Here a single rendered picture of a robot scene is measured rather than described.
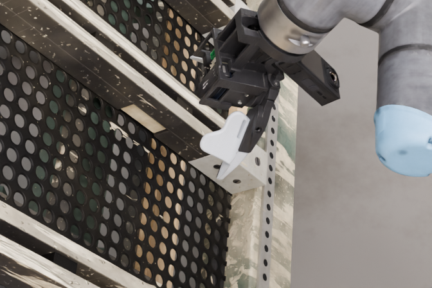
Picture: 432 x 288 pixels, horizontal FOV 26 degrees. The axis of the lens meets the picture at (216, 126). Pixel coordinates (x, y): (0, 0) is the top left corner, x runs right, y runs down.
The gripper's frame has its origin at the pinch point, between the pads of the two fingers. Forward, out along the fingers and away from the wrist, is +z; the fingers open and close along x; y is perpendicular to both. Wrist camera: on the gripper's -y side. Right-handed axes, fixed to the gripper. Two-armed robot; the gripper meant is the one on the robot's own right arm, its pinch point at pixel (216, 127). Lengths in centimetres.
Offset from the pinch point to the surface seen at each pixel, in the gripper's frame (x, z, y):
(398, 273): -32, 93, -107
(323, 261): -37, 102, -90
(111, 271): 12.4, 17.6, 7.4
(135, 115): -16.2, 23.0, -0.2
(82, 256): 12.0, 15.2, 12.2
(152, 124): -15.8, 23.9, -3.3
